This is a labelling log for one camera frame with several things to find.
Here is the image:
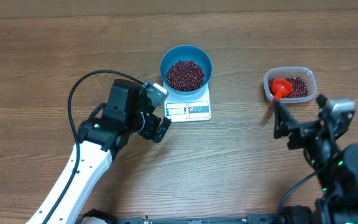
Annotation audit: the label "white digital kitchen scale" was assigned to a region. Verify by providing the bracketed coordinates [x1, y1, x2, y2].
[163, 83, 211, 123]

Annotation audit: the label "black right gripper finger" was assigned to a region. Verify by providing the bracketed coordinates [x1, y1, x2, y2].
[316, 94, 328, 109]
[273, 100, 297, 139]

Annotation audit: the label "teal blue bowl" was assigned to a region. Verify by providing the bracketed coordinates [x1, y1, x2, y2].
[160, 45, 213, 95]

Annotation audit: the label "red adzuki beans in container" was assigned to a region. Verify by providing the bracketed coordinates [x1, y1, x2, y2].
[282, 77, 309, 98]

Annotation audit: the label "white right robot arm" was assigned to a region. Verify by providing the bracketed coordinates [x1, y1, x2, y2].
[273, 95, 358, 223]

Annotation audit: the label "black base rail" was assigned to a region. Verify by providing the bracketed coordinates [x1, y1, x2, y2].
[75, 209, 278, 224]

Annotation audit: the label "orange plastic measuring scoop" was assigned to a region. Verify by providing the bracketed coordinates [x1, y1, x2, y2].
[269, 78, 293, 111]

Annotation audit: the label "red beans in bowl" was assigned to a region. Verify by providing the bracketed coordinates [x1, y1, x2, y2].
[166, 60, 205, 92]

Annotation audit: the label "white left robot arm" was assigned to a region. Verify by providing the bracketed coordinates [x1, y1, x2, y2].
[29, 79, 171, 223]

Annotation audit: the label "clear plastic food container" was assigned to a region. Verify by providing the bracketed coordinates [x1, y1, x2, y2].
[263, 67, 318, 103]

